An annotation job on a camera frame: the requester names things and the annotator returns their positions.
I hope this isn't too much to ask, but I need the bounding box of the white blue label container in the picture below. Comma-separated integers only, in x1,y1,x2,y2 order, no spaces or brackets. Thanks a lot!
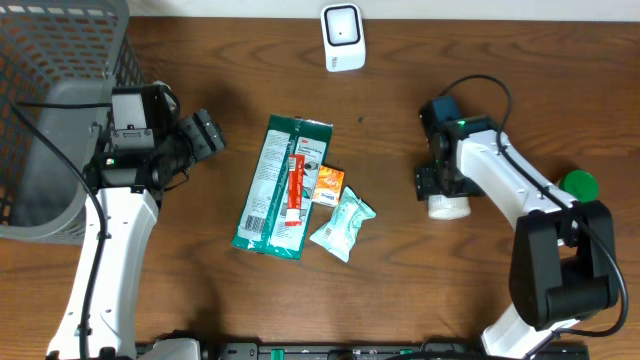
427,195,471,220

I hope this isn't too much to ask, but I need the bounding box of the red sachet packet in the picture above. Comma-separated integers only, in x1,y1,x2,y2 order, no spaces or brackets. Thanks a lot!
285,154,304,227

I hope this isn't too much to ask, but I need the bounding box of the green white pouch packet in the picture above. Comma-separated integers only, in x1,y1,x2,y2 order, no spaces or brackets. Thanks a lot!
231,114,333,260

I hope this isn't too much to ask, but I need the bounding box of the orange snack box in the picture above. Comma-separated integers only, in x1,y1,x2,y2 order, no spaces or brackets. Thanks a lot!
312,165,345,207

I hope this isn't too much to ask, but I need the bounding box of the mint green wipes pack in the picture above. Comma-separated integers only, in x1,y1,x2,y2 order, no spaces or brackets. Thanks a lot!
310,187,376,263

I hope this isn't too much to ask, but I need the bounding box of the green lid glass jar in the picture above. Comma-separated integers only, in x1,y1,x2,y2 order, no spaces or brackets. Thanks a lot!
557,169,599,202

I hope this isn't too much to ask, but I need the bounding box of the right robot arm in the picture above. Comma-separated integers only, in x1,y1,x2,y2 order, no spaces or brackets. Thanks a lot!
416,116,629,359

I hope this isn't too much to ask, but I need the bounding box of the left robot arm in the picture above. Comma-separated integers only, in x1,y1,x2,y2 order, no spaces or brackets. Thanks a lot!
46,109,225,359

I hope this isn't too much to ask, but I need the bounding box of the white barcode scanner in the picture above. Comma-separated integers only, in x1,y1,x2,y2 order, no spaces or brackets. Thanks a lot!
320,3,366,72

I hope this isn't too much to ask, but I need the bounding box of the grey plastic mesh basket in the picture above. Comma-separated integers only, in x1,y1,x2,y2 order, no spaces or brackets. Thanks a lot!
1,0,145,245

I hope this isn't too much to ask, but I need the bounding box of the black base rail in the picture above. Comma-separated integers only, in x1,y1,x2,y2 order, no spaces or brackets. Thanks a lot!
134,341,591,360

